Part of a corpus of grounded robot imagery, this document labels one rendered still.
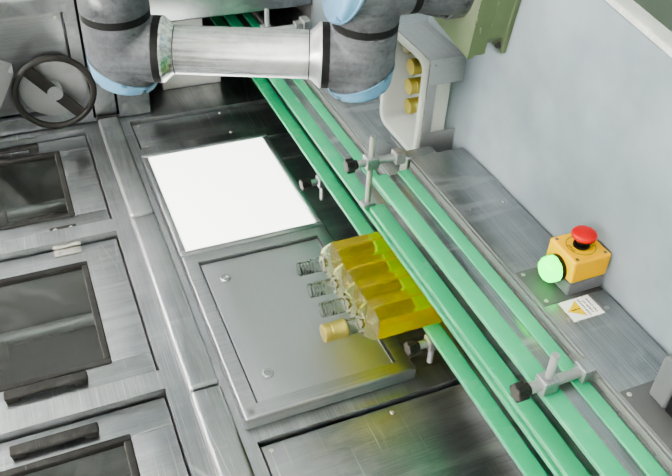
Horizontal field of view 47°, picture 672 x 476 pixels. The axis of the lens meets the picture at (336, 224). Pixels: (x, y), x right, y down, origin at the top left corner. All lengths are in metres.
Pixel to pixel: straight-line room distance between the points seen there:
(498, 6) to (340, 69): 0.29
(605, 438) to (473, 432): 0.39
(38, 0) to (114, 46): 0.78
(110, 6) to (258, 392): 0.72
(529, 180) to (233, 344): 0.64
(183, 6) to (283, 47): 0.86
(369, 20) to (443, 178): 0.36
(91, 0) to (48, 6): 0.79
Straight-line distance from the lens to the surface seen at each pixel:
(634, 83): 1.20
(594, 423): 1.16
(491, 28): 1.40
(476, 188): 1.49
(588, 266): 1.27
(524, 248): 1.37
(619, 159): 1.24
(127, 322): 1.66
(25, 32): 2.18
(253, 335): 1.55
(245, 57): 1.37
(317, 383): 1.47
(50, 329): 1.69
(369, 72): 1.36
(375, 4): 1.30
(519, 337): 1.24
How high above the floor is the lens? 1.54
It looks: 19 degrees down
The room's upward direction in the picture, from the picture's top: 103 degrees counter-clockwise
